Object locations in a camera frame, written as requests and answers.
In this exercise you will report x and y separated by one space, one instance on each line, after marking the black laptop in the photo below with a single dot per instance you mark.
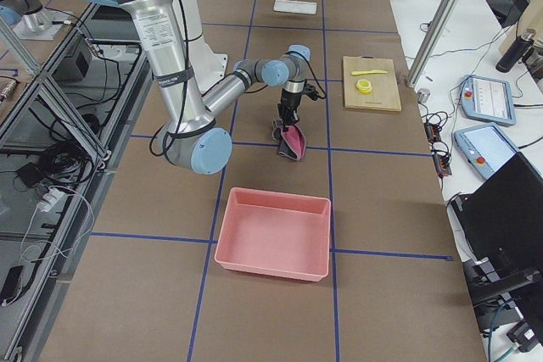
502 219

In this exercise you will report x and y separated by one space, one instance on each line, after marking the teach pendant tablet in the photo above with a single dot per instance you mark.
487 100
486 147

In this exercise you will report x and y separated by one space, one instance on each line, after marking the black smartphone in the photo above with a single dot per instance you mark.
11 285

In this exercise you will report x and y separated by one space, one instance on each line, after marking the aluminium frame post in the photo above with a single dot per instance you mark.
430 40

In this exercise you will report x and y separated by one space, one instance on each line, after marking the near teach pendant tablet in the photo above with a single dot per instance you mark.
486 147

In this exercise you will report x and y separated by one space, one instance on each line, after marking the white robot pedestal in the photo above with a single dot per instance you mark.
209 67

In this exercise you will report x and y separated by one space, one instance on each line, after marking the far teach pendant tablet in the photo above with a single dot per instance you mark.
487 100

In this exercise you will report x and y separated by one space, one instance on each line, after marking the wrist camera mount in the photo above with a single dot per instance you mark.
312 93

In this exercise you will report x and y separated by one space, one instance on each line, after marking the black water bottle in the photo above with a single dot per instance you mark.
516 50

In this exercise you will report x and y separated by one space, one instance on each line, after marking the white rectangular tray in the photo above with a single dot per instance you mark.
295 7

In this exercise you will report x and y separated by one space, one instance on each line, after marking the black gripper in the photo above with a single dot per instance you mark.
290 102

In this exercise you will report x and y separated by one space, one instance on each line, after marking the yellow lemon slice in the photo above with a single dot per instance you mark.
364 86

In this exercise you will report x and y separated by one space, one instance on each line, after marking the bamboo cutting board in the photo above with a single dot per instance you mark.
385 92

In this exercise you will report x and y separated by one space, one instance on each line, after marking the yellow plastic knife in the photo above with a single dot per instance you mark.
369 72

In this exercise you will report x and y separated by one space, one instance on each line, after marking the pink plastic bin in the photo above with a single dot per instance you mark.
275 234

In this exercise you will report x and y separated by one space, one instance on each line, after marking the grey and pink cloth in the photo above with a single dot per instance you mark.
291 143

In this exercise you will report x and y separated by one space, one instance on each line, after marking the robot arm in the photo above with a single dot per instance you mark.
191 139

